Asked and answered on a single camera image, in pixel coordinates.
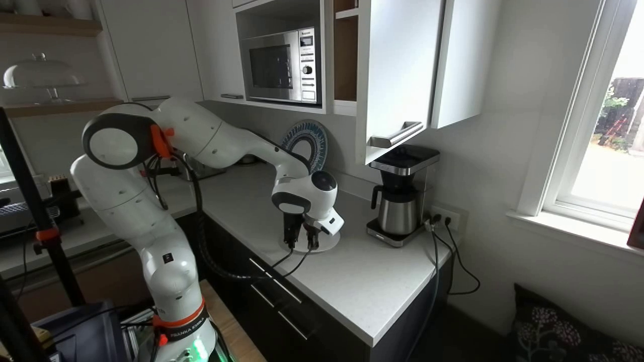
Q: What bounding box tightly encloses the glass cake dome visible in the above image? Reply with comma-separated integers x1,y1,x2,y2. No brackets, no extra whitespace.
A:
0,51,85,104

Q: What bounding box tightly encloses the plain white cupboard door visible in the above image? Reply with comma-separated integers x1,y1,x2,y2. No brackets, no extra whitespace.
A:
430,0,505,131

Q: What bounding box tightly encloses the silver microwave oven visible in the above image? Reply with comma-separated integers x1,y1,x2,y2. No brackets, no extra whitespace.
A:
239,24,321,107

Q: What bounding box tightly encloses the white cupboard door with handle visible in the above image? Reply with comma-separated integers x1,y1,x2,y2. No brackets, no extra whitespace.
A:
353,0,446,166

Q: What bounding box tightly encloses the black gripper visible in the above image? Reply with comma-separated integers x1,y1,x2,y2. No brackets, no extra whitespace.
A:
279,212,323,253

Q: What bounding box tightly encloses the dark floral cushion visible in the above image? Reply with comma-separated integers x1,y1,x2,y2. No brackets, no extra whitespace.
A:
511,281,644,362

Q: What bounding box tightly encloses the plain white plate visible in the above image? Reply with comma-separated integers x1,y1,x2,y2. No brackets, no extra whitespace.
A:
291,228,344,256

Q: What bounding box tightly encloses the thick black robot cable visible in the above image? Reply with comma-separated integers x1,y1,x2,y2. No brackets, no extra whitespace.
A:
173,151,314,284

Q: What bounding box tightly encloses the white window frame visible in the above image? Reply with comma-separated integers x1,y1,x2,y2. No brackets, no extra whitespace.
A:
512,0,644,237

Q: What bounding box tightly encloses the wooden wall shelf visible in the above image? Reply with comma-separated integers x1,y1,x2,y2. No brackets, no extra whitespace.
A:
0,96,127,118

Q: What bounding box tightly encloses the long silver drawer handle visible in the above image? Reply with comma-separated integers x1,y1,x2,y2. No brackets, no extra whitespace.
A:
247,256,305,305

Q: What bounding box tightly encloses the black steel coffee maker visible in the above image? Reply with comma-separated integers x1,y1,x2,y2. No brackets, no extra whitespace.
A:
363,144,442,250

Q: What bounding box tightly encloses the dark red object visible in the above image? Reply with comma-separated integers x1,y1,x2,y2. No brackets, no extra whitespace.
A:
625,199,644,251

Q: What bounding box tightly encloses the dark base cabinet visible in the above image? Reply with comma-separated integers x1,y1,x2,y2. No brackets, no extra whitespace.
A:
174,209,452,362

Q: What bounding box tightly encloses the short silver drawer handle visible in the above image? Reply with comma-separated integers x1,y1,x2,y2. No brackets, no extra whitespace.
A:
249,284,277,311
276,309,311,344

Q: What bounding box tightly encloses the black tripod stand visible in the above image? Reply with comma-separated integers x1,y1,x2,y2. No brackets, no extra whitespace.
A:
0,107,89,362

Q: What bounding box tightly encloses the blue patterned decorative plate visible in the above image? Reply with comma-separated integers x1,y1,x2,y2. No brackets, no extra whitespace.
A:
279,116,332,178

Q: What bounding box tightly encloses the white double wall outlet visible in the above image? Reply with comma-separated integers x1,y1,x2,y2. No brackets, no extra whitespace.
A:
420,203,464,235

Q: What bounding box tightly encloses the black appliance power cable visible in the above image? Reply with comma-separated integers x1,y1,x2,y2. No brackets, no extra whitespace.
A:
439,223,485,299
400,223,444,362

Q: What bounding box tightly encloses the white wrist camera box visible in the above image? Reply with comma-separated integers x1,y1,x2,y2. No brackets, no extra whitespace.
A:
311,209,345,237

